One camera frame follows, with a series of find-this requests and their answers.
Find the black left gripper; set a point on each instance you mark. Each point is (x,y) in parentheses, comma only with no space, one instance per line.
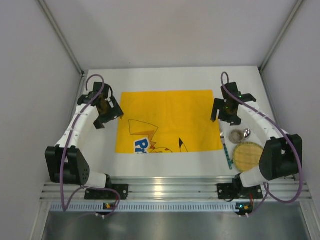
(110,115)

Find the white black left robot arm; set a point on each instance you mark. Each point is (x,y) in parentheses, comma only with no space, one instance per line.
(65,161)

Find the yellow printed cloth placemat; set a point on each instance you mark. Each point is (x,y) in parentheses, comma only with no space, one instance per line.
(177,121)

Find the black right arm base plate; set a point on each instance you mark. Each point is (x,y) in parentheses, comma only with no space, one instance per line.
(228,192)

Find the aluminium frame post left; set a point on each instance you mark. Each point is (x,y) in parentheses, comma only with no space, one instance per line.
(59,34)

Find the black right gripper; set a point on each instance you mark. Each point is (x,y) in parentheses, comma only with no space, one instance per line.
(225,116)

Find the round woven yellow plate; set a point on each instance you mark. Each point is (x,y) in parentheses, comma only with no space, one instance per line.
(246,156)

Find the aluminium frame post right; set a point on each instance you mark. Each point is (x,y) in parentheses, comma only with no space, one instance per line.
(290,18)

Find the aluminium frame post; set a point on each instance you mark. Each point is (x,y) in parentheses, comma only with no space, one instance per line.
(290,18)
(59,34)

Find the fork with teal handle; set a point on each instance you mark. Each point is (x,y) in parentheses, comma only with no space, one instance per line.
(223,141)

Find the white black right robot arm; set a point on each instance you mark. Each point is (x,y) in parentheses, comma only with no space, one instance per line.
(282,152)

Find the slotted grey cable duct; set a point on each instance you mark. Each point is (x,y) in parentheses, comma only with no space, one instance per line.
(134,207)

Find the aluminium mounting rail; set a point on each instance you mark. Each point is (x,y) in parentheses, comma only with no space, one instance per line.
(180,188)

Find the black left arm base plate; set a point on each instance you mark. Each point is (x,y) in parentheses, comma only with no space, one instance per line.
(121,189)

